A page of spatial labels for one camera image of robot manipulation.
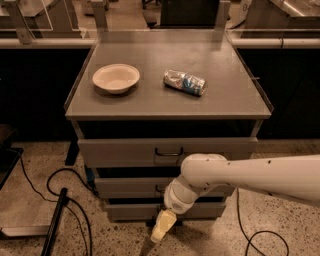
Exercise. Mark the taped gripper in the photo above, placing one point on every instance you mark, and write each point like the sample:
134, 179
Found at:
176, 201

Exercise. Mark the grey drawer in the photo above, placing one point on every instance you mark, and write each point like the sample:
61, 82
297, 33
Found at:
116, 188
146, 212
103, 153

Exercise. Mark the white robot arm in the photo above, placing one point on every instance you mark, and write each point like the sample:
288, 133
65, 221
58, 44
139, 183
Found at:
294, 178

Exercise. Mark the grey drawer cabinet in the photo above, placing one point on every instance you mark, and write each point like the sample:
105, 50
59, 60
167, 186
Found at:
232, 106

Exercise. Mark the black bar on floor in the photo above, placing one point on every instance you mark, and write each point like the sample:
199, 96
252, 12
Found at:
49, 241

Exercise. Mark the crushed silver blue can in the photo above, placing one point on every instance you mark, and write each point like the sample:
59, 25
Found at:
185, 82

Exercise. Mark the white paper bowl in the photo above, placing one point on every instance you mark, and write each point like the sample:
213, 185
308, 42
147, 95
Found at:
116, 78

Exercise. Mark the black tray left edge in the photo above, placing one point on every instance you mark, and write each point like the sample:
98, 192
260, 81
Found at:
8, 159

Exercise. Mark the white horizontal rail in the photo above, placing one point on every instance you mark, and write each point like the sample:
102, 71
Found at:
253, 43

